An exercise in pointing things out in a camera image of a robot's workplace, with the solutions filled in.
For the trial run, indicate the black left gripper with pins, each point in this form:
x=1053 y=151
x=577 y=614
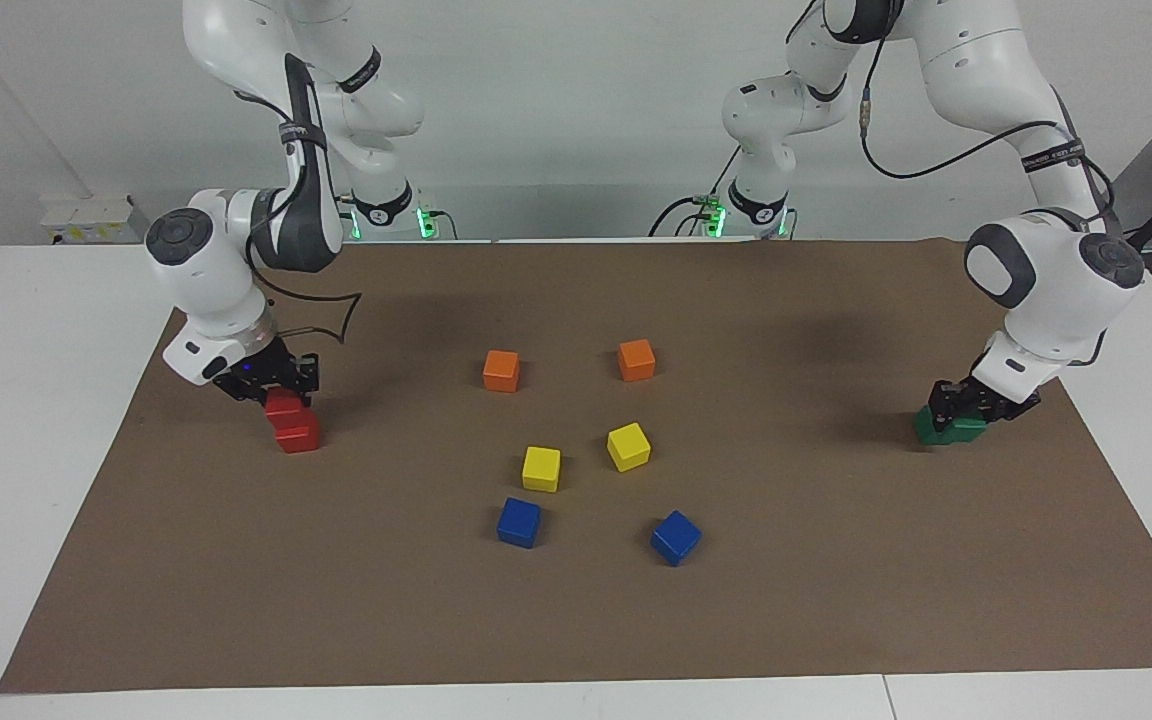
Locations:
x=986 y=397

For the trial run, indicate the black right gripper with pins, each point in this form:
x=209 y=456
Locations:
x=248 y=375

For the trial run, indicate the green wooden cube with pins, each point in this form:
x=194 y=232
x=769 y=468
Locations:
x=968 y=427
x=931 y=437

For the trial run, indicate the red wooden cube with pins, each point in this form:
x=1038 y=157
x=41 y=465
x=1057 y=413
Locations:
x=298 y=438
x=283 y=407

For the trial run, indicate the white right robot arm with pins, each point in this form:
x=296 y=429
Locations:
x=206 y=270

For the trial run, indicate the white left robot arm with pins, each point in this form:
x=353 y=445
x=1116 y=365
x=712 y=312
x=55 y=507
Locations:
x=1046 y=290

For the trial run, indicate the orange wooden cube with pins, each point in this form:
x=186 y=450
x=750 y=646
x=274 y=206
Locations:
x=501 y=370
x=636 y=360

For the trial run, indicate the brown paper table mat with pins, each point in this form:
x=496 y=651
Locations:
x=836 y=600

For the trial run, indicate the white power strip box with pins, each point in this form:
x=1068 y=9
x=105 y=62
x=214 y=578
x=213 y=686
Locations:
x=96 y=220

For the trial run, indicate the yellow wooden cube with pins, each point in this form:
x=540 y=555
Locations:
x=628 y=446
x=541 y=468

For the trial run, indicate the blue wooden cube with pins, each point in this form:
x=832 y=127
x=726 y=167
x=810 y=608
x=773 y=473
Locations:
x=675 y=537
x=519 y=522

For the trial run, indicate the green terminal connector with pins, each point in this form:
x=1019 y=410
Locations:
x=707 y=203

